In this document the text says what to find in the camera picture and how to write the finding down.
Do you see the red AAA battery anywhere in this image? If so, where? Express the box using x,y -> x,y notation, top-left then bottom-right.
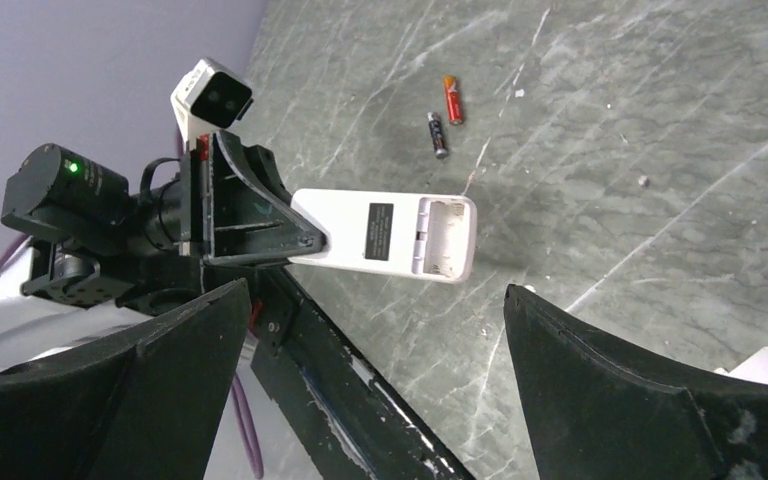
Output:
442,75 -> 465,125

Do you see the black AAA battery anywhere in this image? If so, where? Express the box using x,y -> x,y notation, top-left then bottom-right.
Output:
427,112 -> 449,159

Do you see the white remote control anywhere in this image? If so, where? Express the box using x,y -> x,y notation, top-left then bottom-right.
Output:
289,189 -> 478,284

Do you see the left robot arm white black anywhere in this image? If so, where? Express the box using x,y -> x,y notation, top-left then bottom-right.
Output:
1,130 -> 327,317

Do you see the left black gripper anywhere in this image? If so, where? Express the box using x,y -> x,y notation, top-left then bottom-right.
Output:
135,130 -> 325,267

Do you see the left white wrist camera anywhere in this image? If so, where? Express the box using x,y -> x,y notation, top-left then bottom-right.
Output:
170,57 -> 253,150

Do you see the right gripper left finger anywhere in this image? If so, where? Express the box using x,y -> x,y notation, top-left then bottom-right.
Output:
0,280 -> 251,479

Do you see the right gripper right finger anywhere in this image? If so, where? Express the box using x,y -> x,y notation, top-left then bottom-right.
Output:
503,284 -> 768,479

